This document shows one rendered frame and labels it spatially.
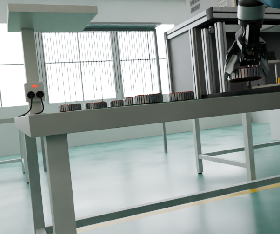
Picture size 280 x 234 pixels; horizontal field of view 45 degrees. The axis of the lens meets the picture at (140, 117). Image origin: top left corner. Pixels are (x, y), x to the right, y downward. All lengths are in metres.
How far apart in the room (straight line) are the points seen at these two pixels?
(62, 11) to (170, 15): 7.31
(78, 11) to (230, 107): 0.84
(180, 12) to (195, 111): 8.05
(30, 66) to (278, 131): 4.61
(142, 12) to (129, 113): 7.66
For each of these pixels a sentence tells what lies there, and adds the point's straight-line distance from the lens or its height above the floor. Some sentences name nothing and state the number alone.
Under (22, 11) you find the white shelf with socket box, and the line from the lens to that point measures 1.50.
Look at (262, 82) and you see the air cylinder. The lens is 1.56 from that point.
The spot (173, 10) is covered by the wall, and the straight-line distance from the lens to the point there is 8.83.
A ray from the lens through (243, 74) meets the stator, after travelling 1.11.
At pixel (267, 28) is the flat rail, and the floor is 1.03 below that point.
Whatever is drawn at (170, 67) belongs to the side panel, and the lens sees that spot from 1.75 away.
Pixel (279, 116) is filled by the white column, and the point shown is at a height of 0.38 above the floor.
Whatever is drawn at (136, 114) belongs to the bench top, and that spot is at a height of 0.72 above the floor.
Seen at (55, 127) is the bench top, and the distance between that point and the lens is 0.78.
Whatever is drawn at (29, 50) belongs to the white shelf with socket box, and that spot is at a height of 1.06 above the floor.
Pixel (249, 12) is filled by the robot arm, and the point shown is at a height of 0.98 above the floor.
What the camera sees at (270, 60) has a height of 0.88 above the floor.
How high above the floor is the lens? 0.74
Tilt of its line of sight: 2 degrees down
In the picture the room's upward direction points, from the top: 5 degrees counter-clockwise
